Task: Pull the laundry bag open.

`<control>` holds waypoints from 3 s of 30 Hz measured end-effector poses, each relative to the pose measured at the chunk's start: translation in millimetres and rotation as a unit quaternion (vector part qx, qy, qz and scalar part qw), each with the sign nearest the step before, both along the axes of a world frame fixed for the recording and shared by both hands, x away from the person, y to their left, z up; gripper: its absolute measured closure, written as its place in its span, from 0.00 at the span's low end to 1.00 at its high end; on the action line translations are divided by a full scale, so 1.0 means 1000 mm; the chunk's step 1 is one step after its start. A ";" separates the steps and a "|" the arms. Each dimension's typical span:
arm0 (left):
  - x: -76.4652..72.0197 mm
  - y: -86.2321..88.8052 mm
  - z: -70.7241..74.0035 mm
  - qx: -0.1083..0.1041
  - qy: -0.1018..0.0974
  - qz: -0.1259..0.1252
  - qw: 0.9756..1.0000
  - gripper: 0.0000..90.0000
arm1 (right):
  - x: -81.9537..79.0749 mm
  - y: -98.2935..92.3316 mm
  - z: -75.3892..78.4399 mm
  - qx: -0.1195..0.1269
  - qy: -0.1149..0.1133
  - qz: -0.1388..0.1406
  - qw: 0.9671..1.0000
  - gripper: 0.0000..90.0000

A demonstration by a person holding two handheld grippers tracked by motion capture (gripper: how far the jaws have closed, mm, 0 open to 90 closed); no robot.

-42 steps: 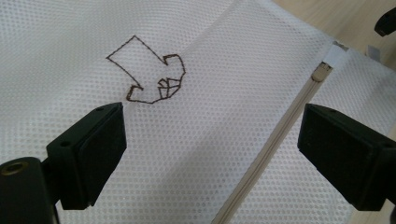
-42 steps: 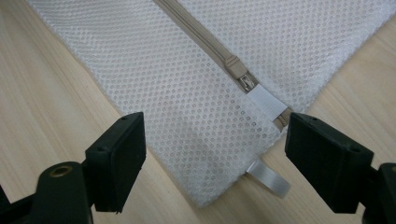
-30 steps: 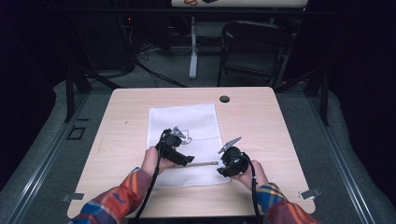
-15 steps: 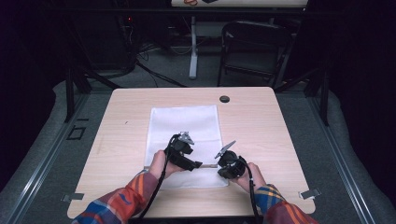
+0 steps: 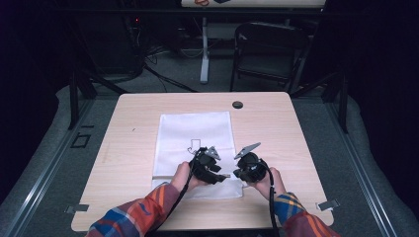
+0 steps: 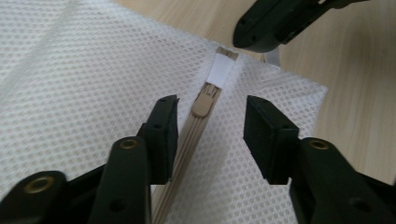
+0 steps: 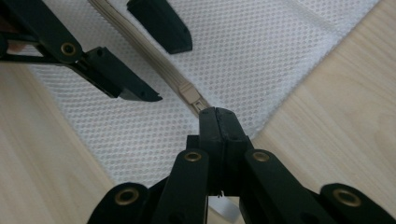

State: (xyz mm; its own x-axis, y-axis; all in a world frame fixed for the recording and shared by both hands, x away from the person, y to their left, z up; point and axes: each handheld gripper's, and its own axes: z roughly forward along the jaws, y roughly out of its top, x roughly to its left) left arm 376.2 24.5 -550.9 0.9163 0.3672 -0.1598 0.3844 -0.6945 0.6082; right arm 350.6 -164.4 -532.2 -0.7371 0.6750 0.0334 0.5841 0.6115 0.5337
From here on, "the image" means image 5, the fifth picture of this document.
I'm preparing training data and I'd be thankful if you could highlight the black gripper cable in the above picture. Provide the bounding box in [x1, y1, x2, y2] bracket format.
[258, 158, 282, 237]
[144, 147, 208, 237]

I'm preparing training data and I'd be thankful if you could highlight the white table leg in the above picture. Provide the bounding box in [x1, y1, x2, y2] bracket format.
[199, 16, 211, 85]

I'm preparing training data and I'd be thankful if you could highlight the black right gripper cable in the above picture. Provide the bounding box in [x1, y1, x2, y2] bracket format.
[258, 158, 282, 237]

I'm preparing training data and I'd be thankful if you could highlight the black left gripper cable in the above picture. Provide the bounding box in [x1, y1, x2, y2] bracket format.
[144, 147, 208, 237]

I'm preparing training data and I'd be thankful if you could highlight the black floor cable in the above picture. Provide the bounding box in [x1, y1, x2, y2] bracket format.
[141, 62, 199, 94]

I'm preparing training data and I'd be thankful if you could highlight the grey metal table clip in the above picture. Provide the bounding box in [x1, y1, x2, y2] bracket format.
[64, 203, 90, 215]
[316, 198, 341, 212]

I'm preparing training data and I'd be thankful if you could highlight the white mesh cloth bag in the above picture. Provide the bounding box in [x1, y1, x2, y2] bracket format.
[151, 111, 245, 200]

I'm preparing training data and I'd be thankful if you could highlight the black metal frame stand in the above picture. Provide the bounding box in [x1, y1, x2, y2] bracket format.
[290, 67, 350, 134]
[66, 65, 129, 131]

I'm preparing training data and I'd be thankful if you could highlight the person's right hand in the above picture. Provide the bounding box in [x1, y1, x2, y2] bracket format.
[247, 166, 288, 201]

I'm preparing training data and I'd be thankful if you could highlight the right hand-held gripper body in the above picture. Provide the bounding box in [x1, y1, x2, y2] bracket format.
[233, 141, 270, 184]

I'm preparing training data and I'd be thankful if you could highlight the black folding chair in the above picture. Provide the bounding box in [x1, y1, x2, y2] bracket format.
[228, 21, 311, 95]

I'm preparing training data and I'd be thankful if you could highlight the person's left hand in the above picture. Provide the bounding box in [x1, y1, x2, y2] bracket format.
[169, 160, 208, 194]

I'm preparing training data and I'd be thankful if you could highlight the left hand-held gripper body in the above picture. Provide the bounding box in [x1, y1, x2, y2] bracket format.
[189, 145, 222, 186]

